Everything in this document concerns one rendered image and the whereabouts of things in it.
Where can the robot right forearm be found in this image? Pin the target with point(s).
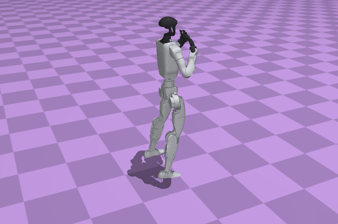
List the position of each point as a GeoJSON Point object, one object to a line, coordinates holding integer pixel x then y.
{"type": "Point", "coordinates": [190, 66]}

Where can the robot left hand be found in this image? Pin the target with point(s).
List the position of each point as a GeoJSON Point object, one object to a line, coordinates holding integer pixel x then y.
{"type": "Point", "coordinates": [182, 40]}

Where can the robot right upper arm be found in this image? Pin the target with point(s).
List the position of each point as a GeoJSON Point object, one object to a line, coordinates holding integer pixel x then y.
{"type": "Point", "coordinates": [176, 53]}

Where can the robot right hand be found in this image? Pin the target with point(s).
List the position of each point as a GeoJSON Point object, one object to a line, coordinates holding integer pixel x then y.
{"type": "Point", "coordinates": [192, 48]}

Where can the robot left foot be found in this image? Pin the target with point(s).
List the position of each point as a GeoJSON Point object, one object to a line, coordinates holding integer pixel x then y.
{"type": "Point", "coordinates": [155, 152]}

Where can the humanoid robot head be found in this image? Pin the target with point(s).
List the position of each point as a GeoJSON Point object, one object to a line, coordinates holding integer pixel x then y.
{"type": "Point", "coordinates": [168, 22]}

